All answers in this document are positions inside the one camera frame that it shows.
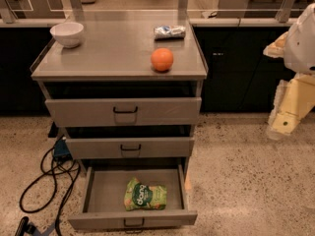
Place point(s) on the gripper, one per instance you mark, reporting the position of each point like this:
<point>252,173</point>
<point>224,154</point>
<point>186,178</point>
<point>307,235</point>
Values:
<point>301,48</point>

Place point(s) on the green rice chip bag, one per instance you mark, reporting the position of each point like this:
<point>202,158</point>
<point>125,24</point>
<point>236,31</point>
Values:
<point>141,196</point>

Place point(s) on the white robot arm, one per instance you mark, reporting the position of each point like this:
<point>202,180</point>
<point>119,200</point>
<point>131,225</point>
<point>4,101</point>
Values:
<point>299,50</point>

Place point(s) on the grey drawer cabinet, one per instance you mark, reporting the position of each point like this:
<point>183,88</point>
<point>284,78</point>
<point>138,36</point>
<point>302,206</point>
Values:
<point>117,48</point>

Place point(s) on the grey top drawer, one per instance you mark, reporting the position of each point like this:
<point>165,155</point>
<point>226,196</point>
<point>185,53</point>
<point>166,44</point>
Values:
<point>107,104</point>

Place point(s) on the grey drawer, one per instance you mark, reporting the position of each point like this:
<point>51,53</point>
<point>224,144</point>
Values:
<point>107,104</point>
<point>130,142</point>
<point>103,200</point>

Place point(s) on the grey middle drawer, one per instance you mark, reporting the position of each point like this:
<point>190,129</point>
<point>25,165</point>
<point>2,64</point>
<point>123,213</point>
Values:
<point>130,142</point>

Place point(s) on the grey bottom drawer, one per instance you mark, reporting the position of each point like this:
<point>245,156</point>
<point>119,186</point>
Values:
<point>103,200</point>

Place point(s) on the silver blue snack packet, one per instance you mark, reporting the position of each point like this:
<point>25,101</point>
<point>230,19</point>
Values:
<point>166,32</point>

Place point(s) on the orange fruit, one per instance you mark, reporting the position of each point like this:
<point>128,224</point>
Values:
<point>162,59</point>

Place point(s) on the white ceramic bowl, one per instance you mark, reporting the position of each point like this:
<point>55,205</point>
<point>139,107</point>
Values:
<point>69,35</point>

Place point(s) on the blue power box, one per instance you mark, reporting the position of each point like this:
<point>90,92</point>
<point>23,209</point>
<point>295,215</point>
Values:
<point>60,150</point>

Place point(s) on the glass partition with posts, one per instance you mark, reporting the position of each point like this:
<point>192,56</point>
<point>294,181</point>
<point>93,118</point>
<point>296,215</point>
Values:
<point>199,11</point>

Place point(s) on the black tool on floor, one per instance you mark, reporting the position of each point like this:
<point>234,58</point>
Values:
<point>26,228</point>

